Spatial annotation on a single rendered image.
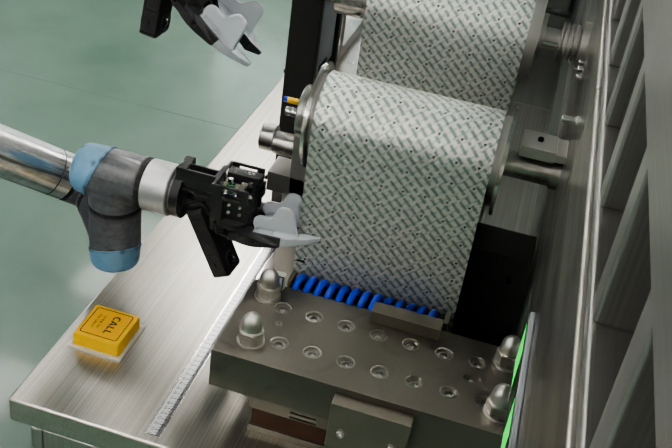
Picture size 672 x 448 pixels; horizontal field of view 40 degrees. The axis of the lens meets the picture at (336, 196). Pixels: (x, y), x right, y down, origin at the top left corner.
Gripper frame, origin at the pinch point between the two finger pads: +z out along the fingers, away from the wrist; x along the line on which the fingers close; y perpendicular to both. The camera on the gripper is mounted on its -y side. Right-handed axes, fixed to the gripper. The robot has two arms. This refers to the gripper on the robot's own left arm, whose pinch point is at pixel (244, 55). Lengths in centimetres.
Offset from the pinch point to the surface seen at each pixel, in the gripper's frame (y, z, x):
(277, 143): -5.7, 12.3, -0.1
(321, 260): -7.9, 27.9, -8.4
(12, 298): -161, 12, 73
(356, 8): 8.0, 6.4, 20.2
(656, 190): 52, 16, -66
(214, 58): -174, 1, 265
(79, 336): -37.9, 13.7, -22.2
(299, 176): -6.1, 17.9, -1.0
